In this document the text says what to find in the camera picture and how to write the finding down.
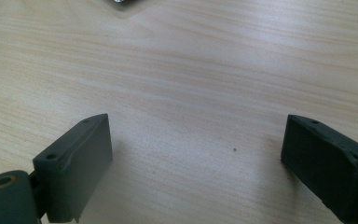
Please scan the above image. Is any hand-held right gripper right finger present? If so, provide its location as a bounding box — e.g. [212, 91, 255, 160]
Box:
[280, 114, 358, 224]

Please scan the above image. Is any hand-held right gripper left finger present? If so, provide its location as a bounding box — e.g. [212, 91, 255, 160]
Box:
[32, 113, 114, 224]

